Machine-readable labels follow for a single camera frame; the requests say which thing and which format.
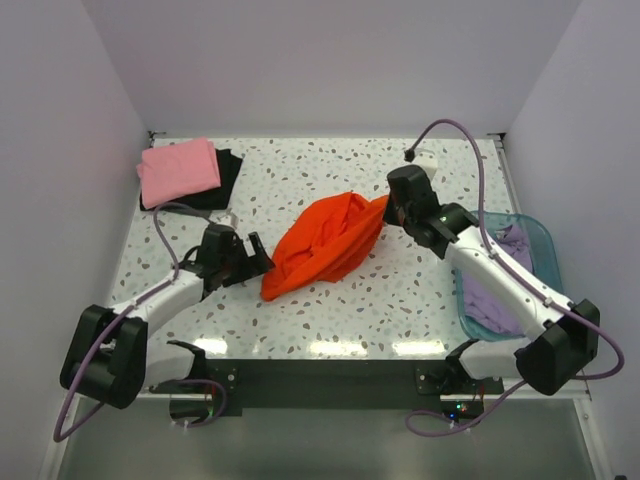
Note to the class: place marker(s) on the lavender t shirt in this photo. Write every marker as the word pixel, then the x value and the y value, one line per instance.
pixel 489 296

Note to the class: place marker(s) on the teal plastic basket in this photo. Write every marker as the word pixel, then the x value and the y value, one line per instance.
pixel 543 258

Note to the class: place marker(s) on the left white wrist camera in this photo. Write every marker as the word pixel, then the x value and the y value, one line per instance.
pixel 226 218

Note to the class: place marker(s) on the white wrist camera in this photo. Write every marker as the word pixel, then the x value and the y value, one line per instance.
pixel 424 158
pixel 226 218

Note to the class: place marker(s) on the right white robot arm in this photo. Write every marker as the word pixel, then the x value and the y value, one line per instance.
pixel 559 337

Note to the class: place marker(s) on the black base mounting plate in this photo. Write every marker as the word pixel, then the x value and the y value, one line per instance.
pixel 340 384

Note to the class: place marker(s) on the orange t shirt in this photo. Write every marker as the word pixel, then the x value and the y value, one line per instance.
pixel 330 239

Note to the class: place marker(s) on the folded black t shirt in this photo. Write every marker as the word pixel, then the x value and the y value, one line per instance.
pixel 217 198

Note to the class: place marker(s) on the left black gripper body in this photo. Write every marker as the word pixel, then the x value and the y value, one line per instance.
pixel 237 265

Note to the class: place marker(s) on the folded pink t shirt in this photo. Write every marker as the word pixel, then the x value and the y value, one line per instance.
pixel 171 172

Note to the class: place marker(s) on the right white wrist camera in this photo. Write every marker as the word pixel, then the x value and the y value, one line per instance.
pixel 424 158

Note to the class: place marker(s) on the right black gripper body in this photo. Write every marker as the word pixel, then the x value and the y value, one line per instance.
pixel 397 215

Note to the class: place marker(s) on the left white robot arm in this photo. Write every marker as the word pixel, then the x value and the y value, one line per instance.
pixel 109 360

